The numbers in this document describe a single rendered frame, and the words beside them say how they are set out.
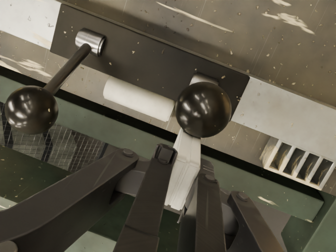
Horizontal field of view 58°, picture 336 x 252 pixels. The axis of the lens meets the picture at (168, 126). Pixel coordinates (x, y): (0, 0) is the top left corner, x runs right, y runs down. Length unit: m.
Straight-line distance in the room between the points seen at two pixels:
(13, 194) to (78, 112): 0.14
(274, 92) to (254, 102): 0.02
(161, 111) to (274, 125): 0.12
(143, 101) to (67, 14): 0.12
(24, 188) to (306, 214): 0.39
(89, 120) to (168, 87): 0.17
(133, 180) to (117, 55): 0.18
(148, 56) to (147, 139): 0.16
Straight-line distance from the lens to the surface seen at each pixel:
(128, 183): 0.16
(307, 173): 0.38
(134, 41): 0.31
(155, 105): 0.34
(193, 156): 0.17
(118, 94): 0.34
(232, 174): 0.45
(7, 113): 0.25
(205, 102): 0.19
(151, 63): 0.31
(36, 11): 0.36
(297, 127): 0.34
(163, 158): 0.16
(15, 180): 0.46
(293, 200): 0.48
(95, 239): 0.41
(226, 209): 0.16
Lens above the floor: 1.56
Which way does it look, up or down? 38 degrees down
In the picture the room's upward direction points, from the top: 83 degrees counter-clockwise
